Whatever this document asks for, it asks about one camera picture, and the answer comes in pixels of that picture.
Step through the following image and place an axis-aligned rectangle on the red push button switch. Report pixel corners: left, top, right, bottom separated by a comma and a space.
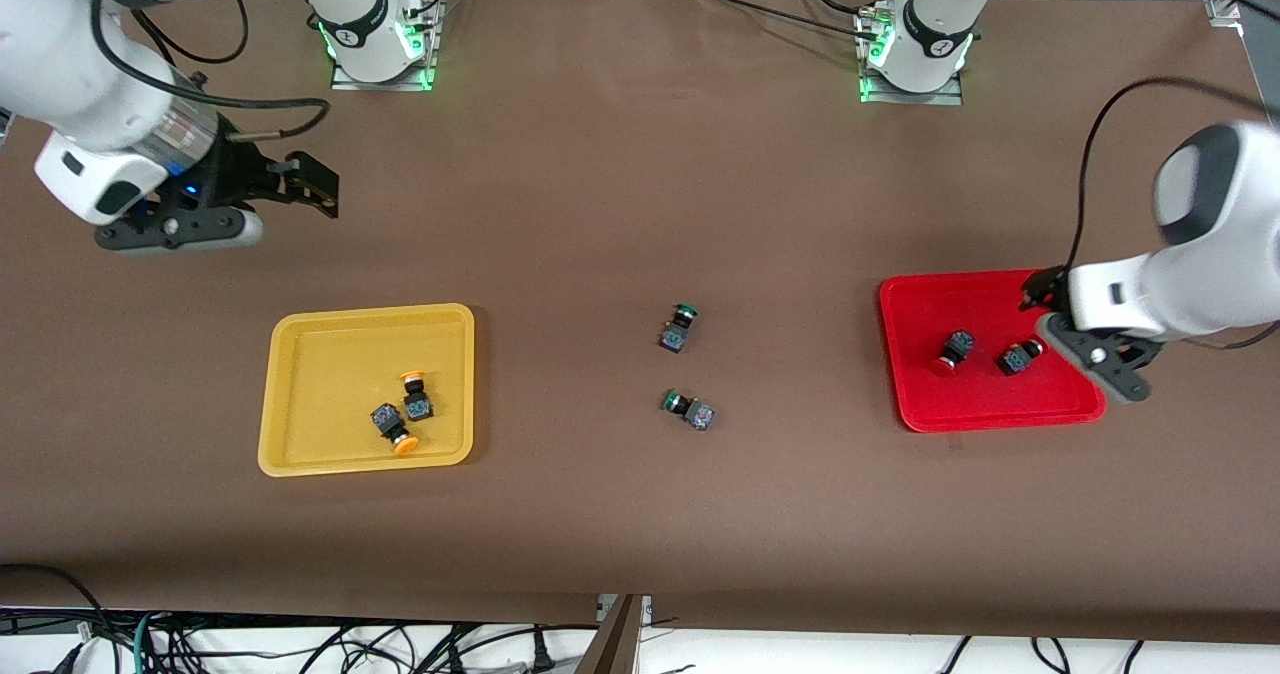
996, 339, 1046, 378
934, 329, 977, 377

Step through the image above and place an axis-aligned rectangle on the yellow push button switch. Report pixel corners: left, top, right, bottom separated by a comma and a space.
369, 402, 421, 456
399, 370, 436, 423

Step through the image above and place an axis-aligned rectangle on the red plastic tray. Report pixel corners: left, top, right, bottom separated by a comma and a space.
878, 268, 1108, 434

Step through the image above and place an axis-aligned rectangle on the yellow plastic tray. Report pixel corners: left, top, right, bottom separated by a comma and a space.
257, 302, 477, 479

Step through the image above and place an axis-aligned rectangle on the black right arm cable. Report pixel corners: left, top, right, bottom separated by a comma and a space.
90, 0, 331, 141

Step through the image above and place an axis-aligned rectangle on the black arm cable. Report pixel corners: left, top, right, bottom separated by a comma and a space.
1065, 0, 1280, 350
90, 0, 331, 141

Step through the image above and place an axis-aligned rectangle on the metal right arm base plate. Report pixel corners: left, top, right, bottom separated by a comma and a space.
330, 0, 443, 93

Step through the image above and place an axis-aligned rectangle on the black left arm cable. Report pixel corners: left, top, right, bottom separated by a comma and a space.
1065, 0, 1280, 350

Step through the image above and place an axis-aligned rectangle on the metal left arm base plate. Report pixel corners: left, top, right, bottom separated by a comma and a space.
857, 4, 966, 106

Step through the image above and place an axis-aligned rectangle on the green push button switch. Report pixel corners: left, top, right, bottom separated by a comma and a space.
658, 303, 700, 355
661, 389, 716, 432

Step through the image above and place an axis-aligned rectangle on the long black table cable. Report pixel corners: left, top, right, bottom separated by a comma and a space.
685, 0, 886, 37

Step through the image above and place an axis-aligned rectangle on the black looped floor cable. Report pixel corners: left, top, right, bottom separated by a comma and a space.
0, 563, 106, 645

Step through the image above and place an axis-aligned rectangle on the green floor cable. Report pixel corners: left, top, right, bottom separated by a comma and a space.
133, 611, 161, 674

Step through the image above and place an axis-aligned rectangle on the metal support post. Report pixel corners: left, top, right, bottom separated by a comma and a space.
573, 594, 651, 674

